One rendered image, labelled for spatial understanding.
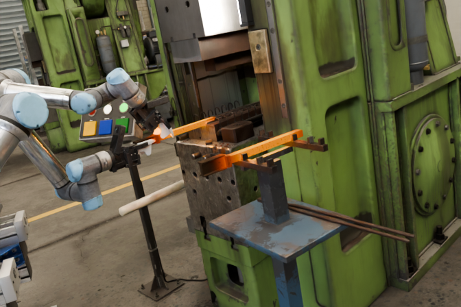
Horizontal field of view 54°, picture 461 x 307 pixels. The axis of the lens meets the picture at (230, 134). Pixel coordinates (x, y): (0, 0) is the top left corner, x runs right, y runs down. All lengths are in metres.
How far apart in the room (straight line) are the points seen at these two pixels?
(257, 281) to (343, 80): 0.95
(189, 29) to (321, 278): 1.21
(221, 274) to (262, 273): 0.30
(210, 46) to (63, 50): 5.02
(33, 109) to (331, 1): 1.24
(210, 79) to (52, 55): 4.72
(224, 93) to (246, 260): 0.85
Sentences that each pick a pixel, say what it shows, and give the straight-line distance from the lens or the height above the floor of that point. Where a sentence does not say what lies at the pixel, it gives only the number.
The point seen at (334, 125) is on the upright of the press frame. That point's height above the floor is 0.90.
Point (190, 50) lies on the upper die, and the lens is 1.95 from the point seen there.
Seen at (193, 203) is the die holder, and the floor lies 0.61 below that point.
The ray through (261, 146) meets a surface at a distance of 1.41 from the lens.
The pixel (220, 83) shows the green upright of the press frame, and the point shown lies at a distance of 2.31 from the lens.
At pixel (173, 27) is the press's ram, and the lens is 2.02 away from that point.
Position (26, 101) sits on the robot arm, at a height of 1.28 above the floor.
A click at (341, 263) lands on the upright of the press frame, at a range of 2.08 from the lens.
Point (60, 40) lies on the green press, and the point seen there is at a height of 1.58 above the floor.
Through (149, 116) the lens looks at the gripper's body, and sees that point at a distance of 1.79.
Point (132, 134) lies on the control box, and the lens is 2.23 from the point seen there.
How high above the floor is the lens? 1.40
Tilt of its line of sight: 14 degrees down
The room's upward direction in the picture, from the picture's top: 10 degrees counter-clockwise
